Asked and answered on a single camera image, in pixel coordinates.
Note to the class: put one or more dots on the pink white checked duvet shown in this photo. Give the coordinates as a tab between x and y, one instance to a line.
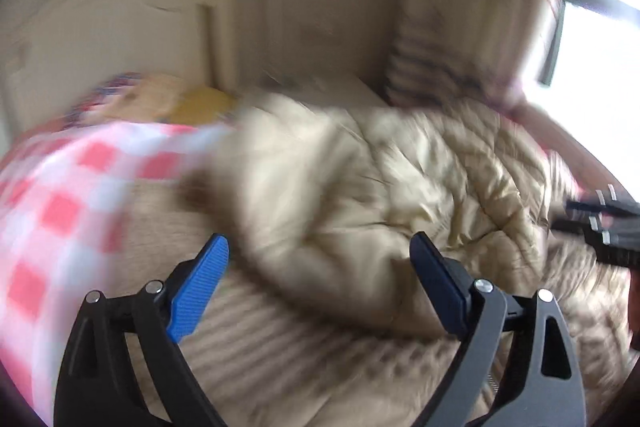
65	207

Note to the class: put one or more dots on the cream printed curtain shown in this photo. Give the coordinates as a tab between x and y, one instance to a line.
470	7

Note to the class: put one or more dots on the dark framed window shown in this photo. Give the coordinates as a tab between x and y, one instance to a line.
600	37

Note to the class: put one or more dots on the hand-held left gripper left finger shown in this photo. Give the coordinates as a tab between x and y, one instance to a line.
197	292

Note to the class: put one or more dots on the white wooden bed headboard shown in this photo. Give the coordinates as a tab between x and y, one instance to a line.
125	27

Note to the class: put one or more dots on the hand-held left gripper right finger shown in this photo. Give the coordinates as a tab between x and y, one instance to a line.
440	287

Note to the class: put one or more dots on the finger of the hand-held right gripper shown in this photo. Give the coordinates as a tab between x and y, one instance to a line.
612	244
615	207

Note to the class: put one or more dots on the person's right forearm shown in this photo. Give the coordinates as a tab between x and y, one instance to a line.
635	307

